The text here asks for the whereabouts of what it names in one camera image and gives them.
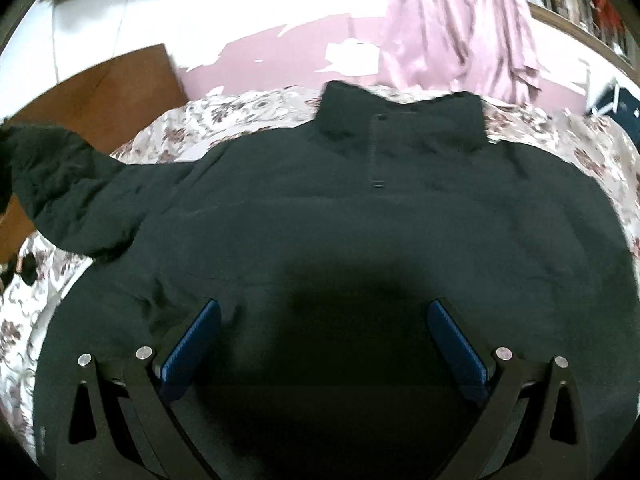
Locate black jacket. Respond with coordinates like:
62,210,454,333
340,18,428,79
0,79,640,480

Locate small dark items on bed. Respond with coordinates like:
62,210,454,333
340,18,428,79
1,254,37,292

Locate floral satin bedspread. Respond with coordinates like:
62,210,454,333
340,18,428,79
1,87,639,457

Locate wooden headboard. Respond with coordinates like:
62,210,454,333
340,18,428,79
1,46,186,261

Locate navy blue backpack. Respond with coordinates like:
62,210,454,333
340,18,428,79
590,81,640,148

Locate pink right curtain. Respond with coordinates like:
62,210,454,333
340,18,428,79
466,0,539,104

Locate pink curtain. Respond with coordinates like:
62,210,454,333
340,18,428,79
466,0,539,104
378,0,474,90

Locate red hanging garment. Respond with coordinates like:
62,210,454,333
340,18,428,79
591,0,625,44

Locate pink left curtain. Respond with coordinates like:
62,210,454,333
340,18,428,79
378,0,474,90

